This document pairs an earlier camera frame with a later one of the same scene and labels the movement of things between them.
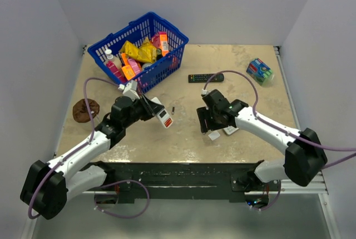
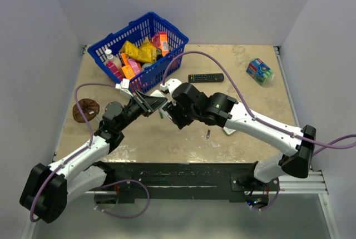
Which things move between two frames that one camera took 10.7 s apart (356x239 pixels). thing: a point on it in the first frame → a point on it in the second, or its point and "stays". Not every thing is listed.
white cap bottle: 110,57 stays
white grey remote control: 230,129 stays
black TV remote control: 204,78 stays
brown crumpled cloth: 80,112 stays
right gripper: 203,113 → 173,108
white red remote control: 163,115 → 156,93
